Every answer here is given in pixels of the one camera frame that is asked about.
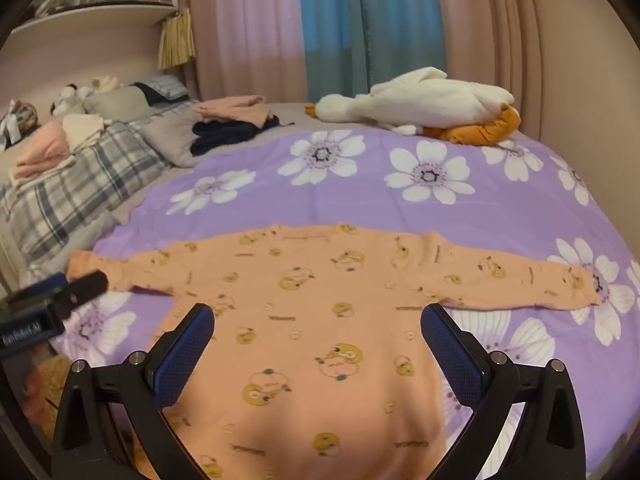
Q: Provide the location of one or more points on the pink and navy clothes pile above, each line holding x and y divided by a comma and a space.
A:
225, 135

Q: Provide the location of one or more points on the basket with white bow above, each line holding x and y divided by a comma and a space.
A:
20, 120

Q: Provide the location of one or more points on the blue curtain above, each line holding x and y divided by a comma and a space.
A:
370, 25

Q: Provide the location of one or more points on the blue plaid pillow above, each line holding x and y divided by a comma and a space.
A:
167, 87

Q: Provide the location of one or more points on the white goose plush toy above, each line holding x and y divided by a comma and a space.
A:
425, 102

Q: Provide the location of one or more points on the peach folded garment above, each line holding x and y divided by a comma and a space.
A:
232, 107

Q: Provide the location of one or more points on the black cloth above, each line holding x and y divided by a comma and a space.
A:
147, 95

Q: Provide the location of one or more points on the beige pillow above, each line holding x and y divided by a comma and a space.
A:
115, 102

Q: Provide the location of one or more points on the cream plush toy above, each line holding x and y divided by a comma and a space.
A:
105, 84

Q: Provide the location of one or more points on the orange printed baby romper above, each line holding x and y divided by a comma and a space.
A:
310, 340

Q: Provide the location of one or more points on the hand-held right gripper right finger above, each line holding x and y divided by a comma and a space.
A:
452, 355

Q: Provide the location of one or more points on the cream folded cloth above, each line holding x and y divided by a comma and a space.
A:
85, 130

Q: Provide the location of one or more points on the pink curtain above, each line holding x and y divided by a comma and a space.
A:
250, 25

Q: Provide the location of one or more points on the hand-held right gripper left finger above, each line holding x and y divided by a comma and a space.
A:
185, 355

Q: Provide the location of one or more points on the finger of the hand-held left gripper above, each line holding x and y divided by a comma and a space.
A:
82, 286
47, 285

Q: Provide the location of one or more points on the grey plaid quilt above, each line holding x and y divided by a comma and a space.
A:
75, 185

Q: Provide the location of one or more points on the purple floral blanket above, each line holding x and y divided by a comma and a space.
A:
360, 195

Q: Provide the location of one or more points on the pink folded cloth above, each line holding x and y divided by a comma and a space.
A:
42, 150

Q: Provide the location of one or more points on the black and white plush toy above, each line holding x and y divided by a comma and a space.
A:
67, 100

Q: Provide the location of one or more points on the yellow fringe hanging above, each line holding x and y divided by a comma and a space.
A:
176, 40

